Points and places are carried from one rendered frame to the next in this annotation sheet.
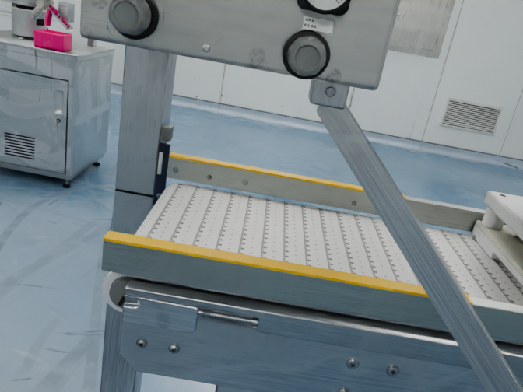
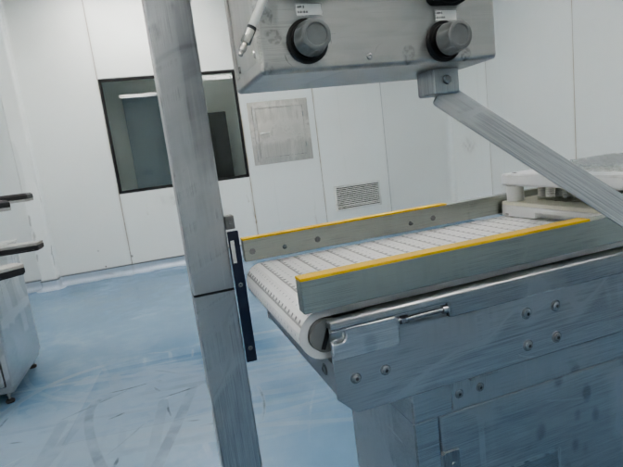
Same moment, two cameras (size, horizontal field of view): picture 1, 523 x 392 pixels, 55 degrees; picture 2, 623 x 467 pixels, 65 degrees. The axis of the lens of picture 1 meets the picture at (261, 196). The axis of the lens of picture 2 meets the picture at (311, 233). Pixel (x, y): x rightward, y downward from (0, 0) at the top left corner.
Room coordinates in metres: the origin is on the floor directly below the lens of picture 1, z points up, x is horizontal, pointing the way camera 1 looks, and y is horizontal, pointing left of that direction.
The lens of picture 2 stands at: (-0.01, 0.24, 1.06)
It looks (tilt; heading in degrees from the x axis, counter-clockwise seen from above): 10 degrees down; 343
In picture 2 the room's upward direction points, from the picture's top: 7 degrees counter-clockwise
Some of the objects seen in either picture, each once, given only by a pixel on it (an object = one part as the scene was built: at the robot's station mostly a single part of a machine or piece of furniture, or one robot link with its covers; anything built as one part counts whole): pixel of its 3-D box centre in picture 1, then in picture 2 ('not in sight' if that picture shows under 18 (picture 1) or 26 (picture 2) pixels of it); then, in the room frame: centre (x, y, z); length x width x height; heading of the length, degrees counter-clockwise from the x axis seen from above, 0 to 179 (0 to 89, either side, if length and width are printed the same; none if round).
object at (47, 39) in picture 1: (53, 40); not in sight; (2.68, 1.23, 0.80); 0.16 x 0.12 x 0.09; 89
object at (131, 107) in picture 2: not in sight; (177, 131); (5.42, -0.06, 1.43); 1.38 x 0.01 x 1.16; 89
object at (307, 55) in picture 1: (308, 49); (451, 31); (0.36, -0.01, 1.14); 0.03 x 0.03 x 0.04; 1
